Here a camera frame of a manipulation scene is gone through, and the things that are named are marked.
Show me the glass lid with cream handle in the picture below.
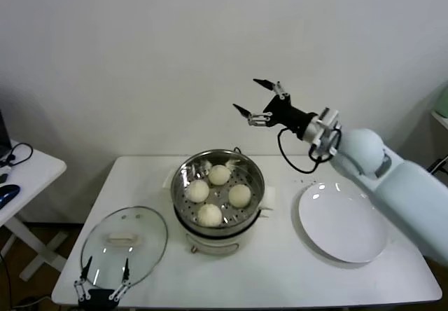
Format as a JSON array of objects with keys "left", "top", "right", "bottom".
[{"left": 80, "top": 205, "right": 169, "bottom": 288}]

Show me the white steamed baozi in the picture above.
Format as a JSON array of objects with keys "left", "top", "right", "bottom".
[
  {"left": 197, "top": 202, "right": 224, "bottom": 228},
  {"left": 228, "top": 184, "right": 252, "bottom": 209},
  {"left": 208, "top": 163, "right": 232, "bottom": 186},
  {"left": 187, "top": 179, "right": 211, "bottom": 204}
]

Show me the stainless steel steamer basket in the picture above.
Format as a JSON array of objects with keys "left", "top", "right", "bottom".
[{"left": 170, "top": 148, "right": 265, "bottom": 228}]

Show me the pale green container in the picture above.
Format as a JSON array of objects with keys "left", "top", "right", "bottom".
[{"left": 432, "top": 81, "right": 448, "bottom": 118}]

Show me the white folding side table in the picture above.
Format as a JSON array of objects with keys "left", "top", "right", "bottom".
[{"left": 0, "top": 139, "right": 67, "bottom": 282}]

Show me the white shelf board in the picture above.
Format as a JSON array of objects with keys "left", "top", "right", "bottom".
[{"left": 430, "top": 109, "right": 448, "bottom": 130}]

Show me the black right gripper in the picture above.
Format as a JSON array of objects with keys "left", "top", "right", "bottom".
[{"left": 232, "top": 78, "right": 318, "bottom": 142}]

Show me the white round plate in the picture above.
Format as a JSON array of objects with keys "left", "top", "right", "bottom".
[{"left": 297, "top": 181, "right": 389, "bottom": 263}]

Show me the white electric cooker pot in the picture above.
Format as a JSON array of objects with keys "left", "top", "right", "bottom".
[{"left": 162, "top": 172, "right": 277, "bottom": 256}]

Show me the black laptop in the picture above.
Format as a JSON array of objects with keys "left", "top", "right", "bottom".
[{"left": 0, "top": 109, "right": 13, "bottom": 160}]

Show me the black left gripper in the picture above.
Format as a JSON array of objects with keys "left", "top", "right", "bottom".
[{"left": 73, "top": 256, "right": 131, "bottom": 308}]

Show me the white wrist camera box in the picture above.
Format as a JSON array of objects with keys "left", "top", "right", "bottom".
[{"left": 308, "top": 106, "right": 343, "bottom": 157}]

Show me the black looped cable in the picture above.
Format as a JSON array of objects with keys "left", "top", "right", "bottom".
[{"left": 0, "top": 142, "right": 34, "bottom": 168}]

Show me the blue computer mouse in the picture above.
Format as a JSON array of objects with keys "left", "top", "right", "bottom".
[{"left": 0, "top": 184, "right": 21, "bottom": 209}]

